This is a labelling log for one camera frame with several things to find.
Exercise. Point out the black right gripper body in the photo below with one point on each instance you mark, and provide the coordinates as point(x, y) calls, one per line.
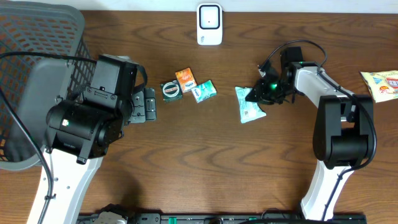
point(271, 91)

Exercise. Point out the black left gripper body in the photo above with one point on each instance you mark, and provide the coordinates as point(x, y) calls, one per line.
point(138, 111)

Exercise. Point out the teal wipes pouch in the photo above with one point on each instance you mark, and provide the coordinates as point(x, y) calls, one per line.
point(249, 111)

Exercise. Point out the dark green round-label box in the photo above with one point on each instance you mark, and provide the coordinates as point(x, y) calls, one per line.
point(171, 91)

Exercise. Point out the small teal tissue pack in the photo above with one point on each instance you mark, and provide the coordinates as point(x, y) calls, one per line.
point(204, 91)

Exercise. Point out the orange small tissue pack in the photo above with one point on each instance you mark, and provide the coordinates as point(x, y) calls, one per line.
point(186, 79)

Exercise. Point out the yellow wet wipes pack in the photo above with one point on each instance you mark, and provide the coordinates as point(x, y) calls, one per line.
point(382, 85)

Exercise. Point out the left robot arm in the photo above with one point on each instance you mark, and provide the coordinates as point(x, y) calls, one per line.
point(76, 140)

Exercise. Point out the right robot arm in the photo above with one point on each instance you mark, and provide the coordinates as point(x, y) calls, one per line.
point(344, 137)

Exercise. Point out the white barcode scanner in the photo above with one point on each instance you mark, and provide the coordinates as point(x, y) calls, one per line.
point(209, 24)

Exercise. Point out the grey plastic shopping basket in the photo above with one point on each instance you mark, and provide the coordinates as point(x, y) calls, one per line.
point(32, 85)

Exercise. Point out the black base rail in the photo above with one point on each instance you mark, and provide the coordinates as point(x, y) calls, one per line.
point(116, 214)

